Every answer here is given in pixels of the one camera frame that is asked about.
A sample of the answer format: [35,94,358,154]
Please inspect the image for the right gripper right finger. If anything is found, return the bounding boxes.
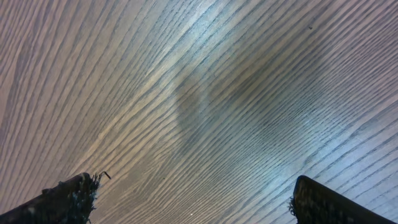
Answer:
[289,175,396,224]

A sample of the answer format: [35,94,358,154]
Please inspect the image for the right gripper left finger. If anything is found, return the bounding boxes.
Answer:
[1,171,109,224]

